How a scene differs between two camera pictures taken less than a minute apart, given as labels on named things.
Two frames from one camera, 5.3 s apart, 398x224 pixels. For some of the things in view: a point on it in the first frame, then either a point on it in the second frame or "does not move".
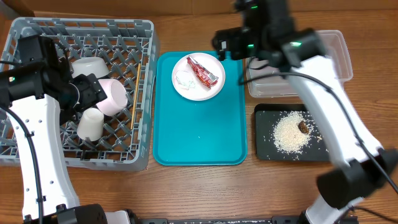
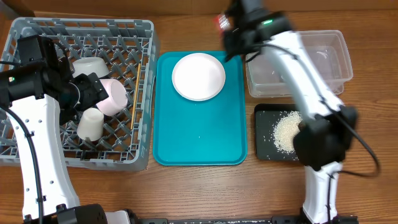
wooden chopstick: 135,95 does not move
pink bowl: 117,97 does not move
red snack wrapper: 205,78 → 222,22
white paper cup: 91,125 does not move
